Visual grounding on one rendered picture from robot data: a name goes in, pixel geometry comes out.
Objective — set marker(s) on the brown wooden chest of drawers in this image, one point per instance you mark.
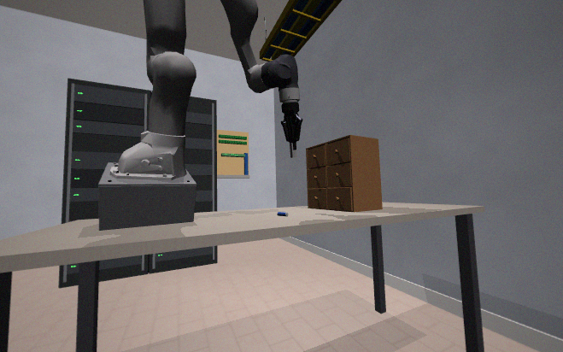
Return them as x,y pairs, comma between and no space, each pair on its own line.
365,173

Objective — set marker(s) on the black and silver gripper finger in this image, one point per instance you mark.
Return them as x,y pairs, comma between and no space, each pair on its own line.
285,124
294,135

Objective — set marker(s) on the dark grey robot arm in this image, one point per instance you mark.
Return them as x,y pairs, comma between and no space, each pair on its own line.
160,154

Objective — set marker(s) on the brown wooden drawer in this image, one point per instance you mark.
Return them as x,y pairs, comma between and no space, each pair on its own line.
340,198
339,174
317,177
317,198
338,151
316,156

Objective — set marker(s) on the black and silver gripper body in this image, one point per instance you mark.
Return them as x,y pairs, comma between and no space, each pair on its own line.
290,110

